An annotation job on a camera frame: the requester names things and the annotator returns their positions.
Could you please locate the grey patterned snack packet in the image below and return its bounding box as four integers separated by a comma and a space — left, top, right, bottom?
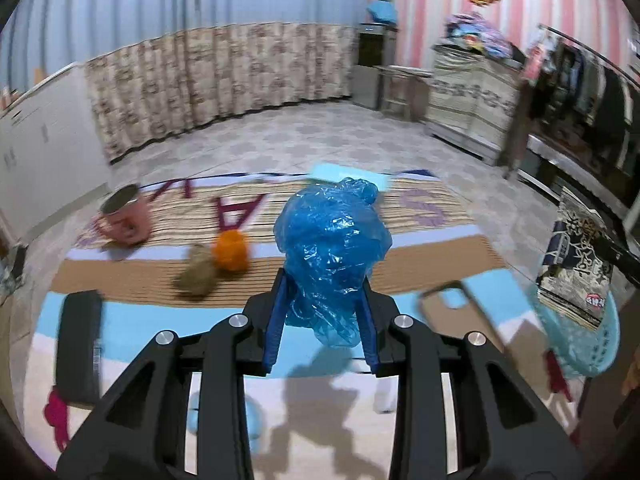
537, 188, 613, 330

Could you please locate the blue plastic bag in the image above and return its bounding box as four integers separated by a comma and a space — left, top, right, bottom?
273, 178, 392, 348

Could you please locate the teal plastic trash basket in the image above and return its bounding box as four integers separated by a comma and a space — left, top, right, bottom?
525, 284, 620, 379

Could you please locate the brown phone case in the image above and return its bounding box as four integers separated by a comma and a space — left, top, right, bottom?
418, 281, 506, 353

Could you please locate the crumpled brown paper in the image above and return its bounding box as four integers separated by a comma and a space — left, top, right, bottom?
172, 244, 218, 300

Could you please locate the clothes rack with garments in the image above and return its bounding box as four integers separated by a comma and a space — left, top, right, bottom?
504, 25, 639, 207

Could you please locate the colourful cartoon blanket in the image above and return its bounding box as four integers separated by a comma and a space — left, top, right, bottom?
24, 174, 553, 479

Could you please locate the covered beige dresser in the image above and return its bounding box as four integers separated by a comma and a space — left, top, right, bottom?
425, 46, 520, 166

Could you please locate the orange peel piece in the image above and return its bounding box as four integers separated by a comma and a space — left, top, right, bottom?
212, 229, 250, 273

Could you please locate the pink metal mug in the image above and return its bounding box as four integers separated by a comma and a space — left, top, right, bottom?
93, 183, 152, 247

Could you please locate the pile of folded clothes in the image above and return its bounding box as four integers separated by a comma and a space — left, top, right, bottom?
445, 12, 513, 60

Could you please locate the small wooden stool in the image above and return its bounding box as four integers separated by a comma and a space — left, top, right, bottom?
378, 65, 433, 122

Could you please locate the teal cardboard box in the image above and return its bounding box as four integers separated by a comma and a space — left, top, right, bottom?
308, 162, 390, 192

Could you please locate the white cabinet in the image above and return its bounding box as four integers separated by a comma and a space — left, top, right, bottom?
1, 63, 111, 243

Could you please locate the dark water dispenser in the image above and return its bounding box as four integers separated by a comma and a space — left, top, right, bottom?
352, 23, 397, 110

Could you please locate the floral beige curtain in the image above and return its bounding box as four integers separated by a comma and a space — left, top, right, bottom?
85, 22, 357, 162

